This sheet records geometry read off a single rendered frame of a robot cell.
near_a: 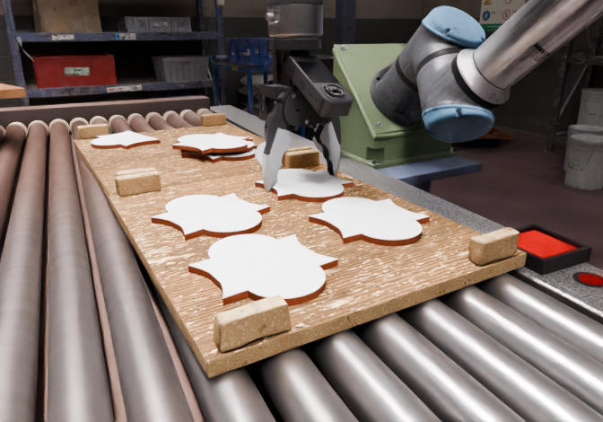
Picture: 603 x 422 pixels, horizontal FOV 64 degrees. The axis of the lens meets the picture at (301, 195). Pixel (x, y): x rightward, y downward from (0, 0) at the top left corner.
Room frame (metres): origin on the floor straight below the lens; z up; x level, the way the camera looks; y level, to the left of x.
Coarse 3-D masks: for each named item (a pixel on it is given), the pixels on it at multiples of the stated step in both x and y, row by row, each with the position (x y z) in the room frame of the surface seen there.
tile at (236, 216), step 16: (176, 208) 0.57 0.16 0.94; (192, 208) 0.57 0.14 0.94; (208, 208) 0.57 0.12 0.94; (224, 208) 0.57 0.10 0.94; (240, 208) 0.57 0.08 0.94; (256, 208) 0.57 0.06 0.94; (176, 224) 0.52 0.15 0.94; (192, 224) 0.51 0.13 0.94; (208, 224) 0.51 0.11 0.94; (224, 224) 0.51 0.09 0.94; (240, 224) 0.51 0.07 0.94; (256, 224) 0.51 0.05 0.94
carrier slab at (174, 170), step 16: (176, 128) 1.10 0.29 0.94; (192, 128) 1.10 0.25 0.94; (208, 128) 1.10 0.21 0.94; (224, 128) 1.10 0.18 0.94; (240, 128) 1.10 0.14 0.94; (80, 144) 0.95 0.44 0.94; (160, 144) 0.95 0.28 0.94; (256, 144) 0.95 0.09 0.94; (96, 160) 0.83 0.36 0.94; (112, 160) 0.83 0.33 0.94; (128, 160) 0.83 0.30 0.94; (144, 160) 0.83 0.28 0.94; (160, 160) 0.83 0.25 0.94; (176, 160) 0.83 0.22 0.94; (192, 160) 0.83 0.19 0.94; (256, 160) 0.83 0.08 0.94; (96, 176) 0.74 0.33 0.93; (112, 176) 0.73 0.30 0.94; (176, 176) 0.73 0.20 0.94; (192, 176) 0.73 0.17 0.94; (208, 176) 0.73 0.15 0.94; (224, 176) 0.73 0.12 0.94; (112, 192) 0.65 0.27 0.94
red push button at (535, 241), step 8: (528, 232) 0.53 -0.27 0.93; (536, 232) 0.53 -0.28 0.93; (520, 240) 0.51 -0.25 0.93; (528, 240) 0.51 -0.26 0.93; (536, 240) 0.51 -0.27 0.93; (544, 240) 0.51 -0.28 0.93; (552, 240) 0.51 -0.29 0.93; (528, 248) 0.48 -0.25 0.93; (536, 248) 0.48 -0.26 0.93; (544, 248) 0.48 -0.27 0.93; (552, 248) 0.48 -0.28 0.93; (560, 248) 0.48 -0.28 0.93; (568, 248) 0.48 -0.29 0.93; (576, 248) 0.48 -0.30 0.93; (544, 256) 0.46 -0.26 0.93
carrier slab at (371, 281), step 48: (192, 192) 0.65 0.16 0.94; (240, 192) 0.65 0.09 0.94; (384, 192) 0.65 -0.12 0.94; (144, 240) 0.49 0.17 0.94; (192, 240) 0.49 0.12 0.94; (336, 240) 0.49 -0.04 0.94; (432, 240) 0.49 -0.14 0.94; (192, 288) 0.38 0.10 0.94; (336, 288) 0.38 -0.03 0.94; (384, 288) 0.38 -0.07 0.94; (432, 288) 0.39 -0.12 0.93; (192, 336) 0.31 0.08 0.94; (288, 336) 0.32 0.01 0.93
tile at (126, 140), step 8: (96, 136) 0.99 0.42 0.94; (104, 136) 0.98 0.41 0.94; (112, 136) 0.98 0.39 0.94; (120, 136) 0.98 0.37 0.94; (128, 136) 0.98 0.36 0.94; (136, 136) 0.98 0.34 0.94; (144, 136) 0.98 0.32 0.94; (96, 144) 0.92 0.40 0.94; (104, 144) 0.92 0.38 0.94; (112, 144) 0.92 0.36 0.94; (120, 144) 0.92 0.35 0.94; (128, 144) 0.92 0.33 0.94; (136, 144) 0.93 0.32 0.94; (144, 144) 0.94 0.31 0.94
